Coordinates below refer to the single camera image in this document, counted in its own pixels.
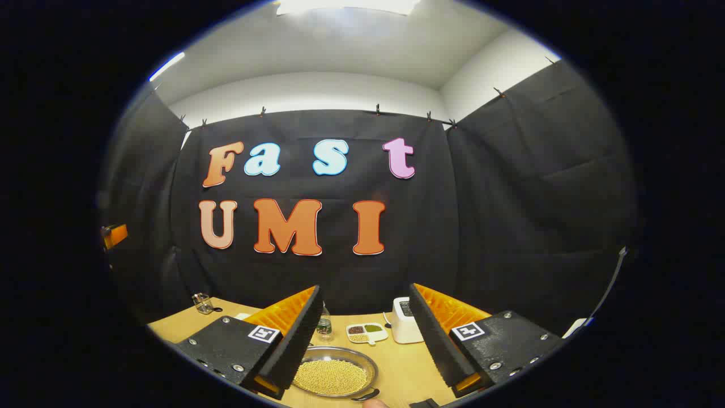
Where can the small glass holder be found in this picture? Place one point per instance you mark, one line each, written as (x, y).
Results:
(202, 304)

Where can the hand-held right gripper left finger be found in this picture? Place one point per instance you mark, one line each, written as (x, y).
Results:
(294, 351)

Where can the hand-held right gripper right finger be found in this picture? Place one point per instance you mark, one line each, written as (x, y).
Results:
(436, 345)

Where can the pile of red beans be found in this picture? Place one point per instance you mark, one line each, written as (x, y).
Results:
(355, 329)

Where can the black backdrop cloth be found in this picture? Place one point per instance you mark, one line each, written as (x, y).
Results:
(453, 226)

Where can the white toaster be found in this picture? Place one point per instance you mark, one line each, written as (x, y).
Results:
(403, 326)

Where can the stainless steel pot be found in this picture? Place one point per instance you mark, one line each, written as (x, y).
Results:
(371, 368)

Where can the small ceiling light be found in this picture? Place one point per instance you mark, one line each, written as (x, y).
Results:
(167, 66)

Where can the small heap of soybeans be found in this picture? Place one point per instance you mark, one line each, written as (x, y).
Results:
(358, 338)

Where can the clear plastic water bottle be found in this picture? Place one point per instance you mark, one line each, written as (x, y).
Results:
(324, 326)

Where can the white divided dish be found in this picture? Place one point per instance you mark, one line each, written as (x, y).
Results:
(374, 337)

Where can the pile of yellow soybeans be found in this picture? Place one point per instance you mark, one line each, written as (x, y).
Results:
(331, 377)

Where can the large ceiling light panel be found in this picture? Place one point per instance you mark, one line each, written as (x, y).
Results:
(345, 5)

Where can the pile of green mung beans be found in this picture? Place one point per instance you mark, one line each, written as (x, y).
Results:
(373, 327)

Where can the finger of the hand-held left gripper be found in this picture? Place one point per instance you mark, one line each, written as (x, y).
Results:
(115, 236)

